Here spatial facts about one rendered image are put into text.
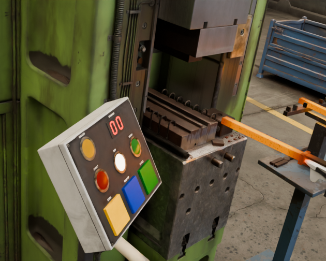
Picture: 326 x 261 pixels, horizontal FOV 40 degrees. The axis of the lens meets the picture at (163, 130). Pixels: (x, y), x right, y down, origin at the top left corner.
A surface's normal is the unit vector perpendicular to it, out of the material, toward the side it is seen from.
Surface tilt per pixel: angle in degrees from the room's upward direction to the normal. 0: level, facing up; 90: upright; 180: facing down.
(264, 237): 0
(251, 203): 0
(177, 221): 90
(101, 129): 60
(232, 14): 90
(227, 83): 90
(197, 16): 90
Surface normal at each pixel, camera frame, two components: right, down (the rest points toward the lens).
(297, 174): 0.14, -0.89
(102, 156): 0.87, -0.22
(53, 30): -0.70, 0.21
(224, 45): 0.69, 0.40
